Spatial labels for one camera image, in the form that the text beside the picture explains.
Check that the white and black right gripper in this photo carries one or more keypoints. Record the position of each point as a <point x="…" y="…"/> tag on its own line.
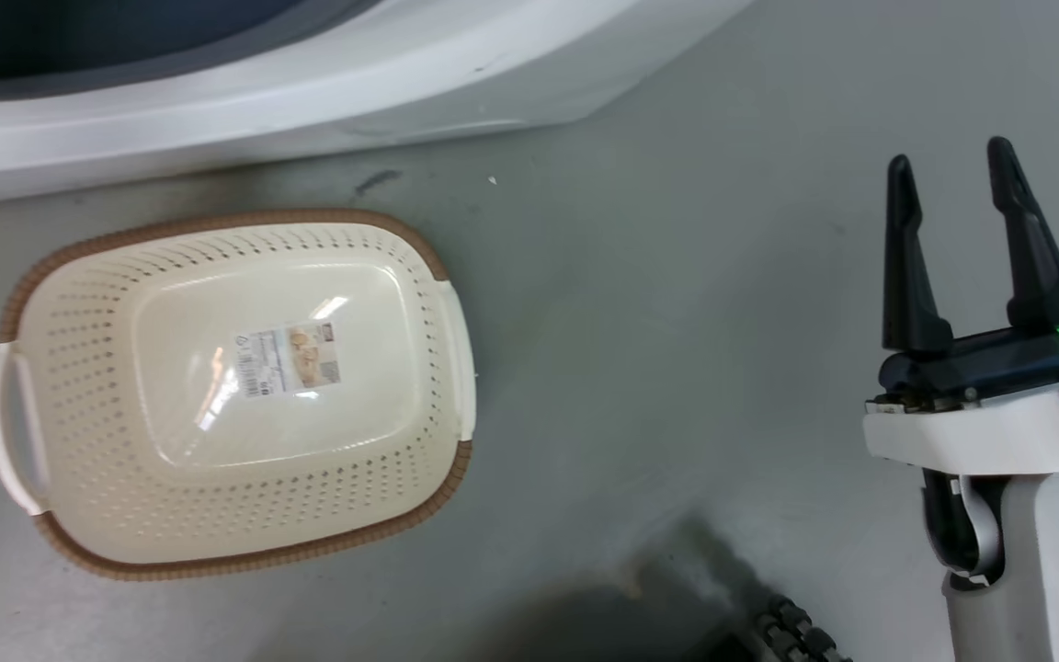
<point x="980" y="414"/>

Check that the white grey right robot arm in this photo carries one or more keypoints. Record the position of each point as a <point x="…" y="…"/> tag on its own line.
<point x="1035" y="570"/>

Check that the white washing machine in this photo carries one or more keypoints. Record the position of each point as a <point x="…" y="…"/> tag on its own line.
<point x="217" y="101"/>

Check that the cream perforated laundry basket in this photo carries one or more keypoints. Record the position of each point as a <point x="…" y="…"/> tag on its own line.
<point x="171" y="496"/>

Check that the product label sticker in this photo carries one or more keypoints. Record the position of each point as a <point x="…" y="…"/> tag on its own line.
<point x="291" y="360"/>

